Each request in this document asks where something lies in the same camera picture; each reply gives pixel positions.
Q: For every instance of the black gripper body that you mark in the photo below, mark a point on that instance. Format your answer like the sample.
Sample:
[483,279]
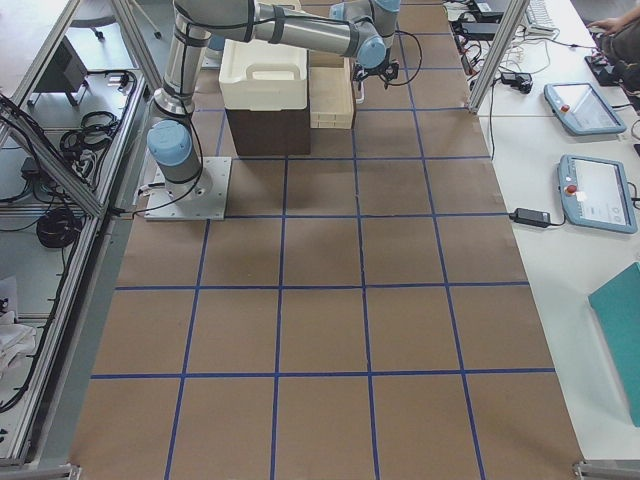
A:
[364,70]

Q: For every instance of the white drawer handle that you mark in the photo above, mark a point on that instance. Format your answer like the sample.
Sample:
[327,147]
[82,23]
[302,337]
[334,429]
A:
[360,96]

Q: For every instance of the dark brown wooden drawer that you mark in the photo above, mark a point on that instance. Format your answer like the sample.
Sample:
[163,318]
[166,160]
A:
[332,104]

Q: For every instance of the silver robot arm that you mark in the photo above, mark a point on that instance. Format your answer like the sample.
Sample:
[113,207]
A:
[362,30]
[382,13]

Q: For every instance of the dark brown drawer cabinet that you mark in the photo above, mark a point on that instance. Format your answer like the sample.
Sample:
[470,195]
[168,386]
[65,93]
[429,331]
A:
[270,133]

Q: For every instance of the person hand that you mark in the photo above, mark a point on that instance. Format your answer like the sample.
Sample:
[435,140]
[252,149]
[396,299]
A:
[609,26]

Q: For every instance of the black power brick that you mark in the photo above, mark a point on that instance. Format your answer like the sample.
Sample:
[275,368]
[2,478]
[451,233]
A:
[479,31]

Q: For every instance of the white plastic lidded box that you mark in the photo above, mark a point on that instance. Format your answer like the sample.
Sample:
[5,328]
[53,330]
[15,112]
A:
[259,76]

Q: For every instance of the upper teach pendant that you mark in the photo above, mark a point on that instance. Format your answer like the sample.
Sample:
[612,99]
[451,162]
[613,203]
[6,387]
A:
[582,110]

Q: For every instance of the teach pendant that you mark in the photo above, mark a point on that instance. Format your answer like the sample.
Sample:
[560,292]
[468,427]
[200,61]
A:
[594,193]
[582,110]

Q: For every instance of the black power adapter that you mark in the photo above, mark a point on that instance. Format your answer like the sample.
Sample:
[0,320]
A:
[530,217]

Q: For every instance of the lower teach pendant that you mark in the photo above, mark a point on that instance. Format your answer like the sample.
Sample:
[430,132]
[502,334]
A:
[594,193]

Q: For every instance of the black box on floor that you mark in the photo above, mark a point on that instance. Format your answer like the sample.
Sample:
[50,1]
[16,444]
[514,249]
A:
[66,73]

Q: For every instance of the teal folder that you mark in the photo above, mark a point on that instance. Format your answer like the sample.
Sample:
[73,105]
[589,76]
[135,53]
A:
[616,304]

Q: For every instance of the aluminium frame post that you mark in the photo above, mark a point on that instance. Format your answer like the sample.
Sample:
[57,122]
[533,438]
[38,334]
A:
[502,39]

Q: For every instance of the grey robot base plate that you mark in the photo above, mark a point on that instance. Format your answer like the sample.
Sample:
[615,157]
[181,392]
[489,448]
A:
[207,200]

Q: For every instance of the aluminium frame rail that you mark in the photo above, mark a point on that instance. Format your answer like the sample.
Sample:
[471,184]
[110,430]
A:
[26,132]

